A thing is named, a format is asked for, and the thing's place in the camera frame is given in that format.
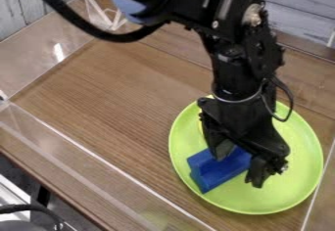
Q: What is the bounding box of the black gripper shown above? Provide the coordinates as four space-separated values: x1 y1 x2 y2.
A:
196 97 291 188

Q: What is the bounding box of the blue T-shaped block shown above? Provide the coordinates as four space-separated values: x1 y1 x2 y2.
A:
187 147 251 194

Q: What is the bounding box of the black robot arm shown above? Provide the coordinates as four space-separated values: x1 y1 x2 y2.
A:
112 0 291 188

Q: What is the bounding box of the green round plate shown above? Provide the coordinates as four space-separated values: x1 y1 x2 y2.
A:
168 104 324 214

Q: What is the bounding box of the clear acrylic enclosure wall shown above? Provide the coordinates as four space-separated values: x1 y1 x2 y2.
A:
0 14 335 231

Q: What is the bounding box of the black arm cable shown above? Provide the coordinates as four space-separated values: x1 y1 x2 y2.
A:
21 0 175 43

